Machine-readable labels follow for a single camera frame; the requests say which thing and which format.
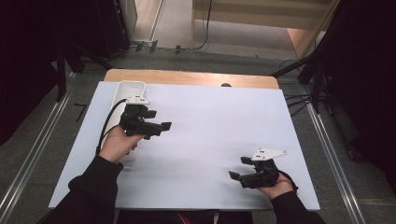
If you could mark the white board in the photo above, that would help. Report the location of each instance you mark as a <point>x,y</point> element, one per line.
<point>218,130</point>

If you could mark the black cabinet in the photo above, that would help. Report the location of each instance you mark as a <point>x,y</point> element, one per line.
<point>112,28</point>

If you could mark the black metal stand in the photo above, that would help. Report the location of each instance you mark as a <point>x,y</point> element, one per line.
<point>316,81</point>
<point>62,74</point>

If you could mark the small dark object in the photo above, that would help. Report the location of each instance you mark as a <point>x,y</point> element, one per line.
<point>226,85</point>

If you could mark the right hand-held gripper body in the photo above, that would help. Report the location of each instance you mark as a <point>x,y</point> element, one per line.
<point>263,174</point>

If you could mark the metal floor rail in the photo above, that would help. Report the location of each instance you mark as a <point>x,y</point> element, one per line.
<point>34,152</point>
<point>334,161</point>

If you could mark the wooden table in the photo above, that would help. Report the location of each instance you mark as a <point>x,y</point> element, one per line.
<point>186,77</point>

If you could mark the beige wooden furniture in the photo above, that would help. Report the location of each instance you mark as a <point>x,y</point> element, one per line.
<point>258,15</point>

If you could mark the white plastic bin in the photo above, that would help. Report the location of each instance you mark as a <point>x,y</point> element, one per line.
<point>130,88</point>

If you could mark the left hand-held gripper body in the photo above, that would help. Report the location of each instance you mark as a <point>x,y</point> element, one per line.
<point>135,121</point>

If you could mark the person's right hand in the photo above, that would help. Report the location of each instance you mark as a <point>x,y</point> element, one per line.
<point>278,188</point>

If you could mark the person's left hand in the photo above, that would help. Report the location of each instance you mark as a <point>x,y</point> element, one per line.
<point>118,146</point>

